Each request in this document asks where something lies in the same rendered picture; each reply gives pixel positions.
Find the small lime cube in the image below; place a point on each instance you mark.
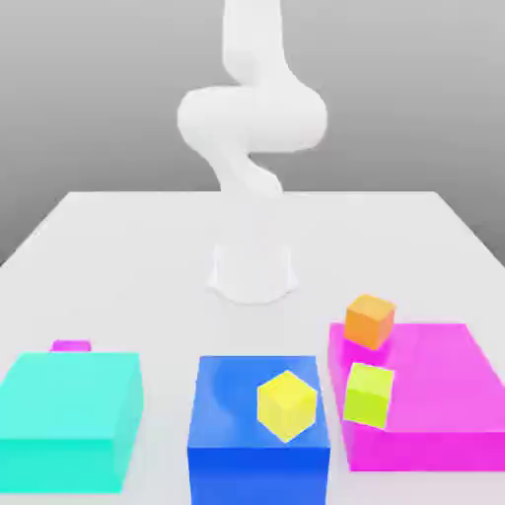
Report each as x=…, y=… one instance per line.
x=367, y=396

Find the small magenta cube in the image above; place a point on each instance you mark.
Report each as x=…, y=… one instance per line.
x=71, y=346

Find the small orange cube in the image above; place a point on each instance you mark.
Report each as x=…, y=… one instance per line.
x=368, y=321

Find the large magenta box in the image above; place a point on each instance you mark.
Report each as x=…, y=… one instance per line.
x=442, y=386

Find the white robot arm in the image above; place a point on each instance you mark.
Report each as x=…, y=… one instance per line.
x=252, y=118

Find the small yellow cube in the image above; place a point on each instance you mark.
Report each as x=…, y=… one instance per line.
x=286, y=406

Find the large blue box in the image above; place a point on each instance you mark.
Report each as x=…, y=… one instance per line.
x=229, y=434

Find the large cyan box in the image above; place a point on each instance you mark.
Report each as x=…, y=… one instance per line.
x=59, y=410

